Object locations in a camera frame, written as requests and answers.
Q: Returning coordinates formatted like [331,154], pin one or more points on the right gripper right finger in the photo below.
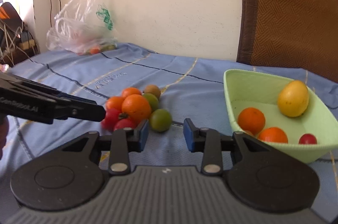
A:
[211,143]

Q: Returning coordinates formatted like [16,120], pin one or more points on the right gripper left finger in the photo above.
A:
[120,143]

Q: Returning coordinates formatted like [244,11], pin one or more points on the green citrus fruit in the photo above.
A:
[160,120]
[152,100]

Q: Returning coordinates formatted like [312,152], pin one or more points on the lone front orange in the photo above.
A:
[251,119]

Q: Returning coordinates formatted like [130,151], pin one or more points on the small orange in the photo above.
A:
[130,91]

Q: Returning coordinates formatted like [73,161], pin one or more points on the small brown kiwi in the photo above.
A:
[153,89]

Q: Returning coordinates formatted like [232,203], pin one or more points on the large yellow citrus fruit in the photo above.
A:
[293,100]

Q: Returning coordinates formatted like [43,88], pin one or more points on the red tomato with stem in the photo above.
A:
[307,139]

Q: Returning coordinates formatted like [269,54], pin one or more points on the person left hand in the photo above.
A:
[4,129]

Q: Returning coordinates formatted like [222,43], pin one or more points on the cluttered side table items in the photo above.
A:
[17,43]

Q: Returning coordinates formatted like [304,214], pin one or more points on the light green plastic basket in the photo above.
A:
[245,89]

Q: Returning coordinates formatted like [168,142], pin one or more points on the clear plastic bag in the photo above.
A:
[84,27]

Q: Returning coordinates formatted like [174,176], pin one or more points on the brown woven chair mat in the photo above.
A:
[290,34]

